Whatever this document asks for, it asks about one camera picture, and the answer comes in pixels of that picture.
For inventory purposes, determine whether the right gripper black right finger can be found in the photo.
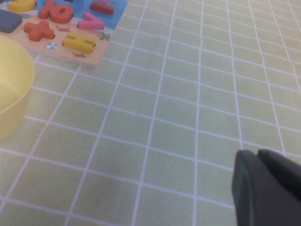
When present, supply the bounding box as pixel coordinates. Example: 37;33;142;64
257;149;301;201

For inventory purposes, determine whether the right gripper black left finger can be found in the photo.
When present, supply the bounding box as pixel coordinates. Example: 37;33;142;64
231;150;301;226

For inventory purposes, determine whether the wooden number puzzle board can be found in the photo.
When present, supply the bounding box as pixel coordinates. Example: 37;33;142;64
0;0;128;69

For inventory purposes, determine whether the yellow plastic bowl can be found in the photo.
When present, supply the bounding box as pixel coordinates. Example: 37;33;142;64
0;34;35;142

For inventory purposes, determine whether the green checked tablecloth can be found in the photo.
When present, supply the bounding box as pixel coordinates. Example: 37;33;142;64
0;0;301;226

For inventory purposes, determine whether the red minus sign block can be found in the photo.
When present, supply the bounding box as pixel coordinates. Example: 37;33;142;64
90;0;115;15

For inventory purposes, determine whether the pink angle sign block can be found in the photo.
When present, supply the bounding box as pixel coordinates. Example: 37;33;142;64
77;11;105;31

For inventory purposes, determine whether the yellow equals sign block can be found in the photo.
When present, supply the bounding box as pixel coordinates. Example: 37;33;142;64
63;32;96;54

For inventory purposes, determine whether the orange plus sign block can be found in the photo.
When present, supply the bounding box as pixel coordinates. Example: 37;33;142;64
23;20;56;41

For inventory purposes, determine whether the orange wooden number ten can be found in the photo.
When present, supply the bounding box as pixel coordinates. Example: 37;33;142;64
38;0;75;24

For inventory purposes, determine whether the dark blue square block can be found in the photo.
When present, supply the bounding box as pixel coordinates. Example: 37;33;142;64
0;10;24;33

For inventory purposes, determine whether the yellow wooden number nine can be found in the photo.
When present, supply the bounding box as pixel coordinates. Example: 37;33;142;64
7;0;36;12

